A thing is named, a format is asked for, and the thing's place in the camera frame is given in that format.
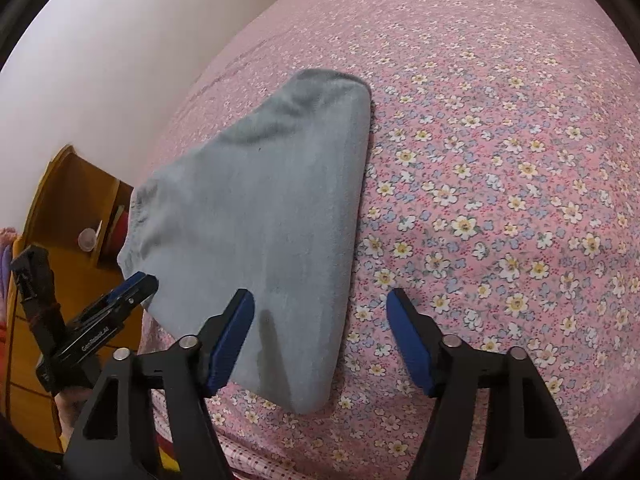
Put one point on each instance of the wooden bedside cabinet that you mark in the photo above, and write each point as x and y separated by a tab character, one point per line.
71	213

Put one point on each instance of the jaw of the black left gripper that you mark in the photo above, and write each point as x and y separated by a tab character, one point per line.
115	306

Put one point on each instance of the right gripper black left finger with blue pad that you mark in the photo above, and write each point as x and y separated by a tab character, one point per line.
115	436

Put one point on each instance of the pink floral bed sheet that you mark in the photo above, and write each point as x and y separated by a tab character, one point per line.
501	192

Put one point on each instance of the left hand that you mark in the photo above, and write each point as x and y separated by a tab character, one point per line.
69	404

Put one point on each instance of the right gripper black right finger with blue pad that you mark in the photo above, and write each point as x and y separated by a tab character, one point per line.
525	435

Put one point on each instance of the grey fleece pants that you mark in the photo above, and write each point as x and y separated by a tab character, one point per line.
270	205

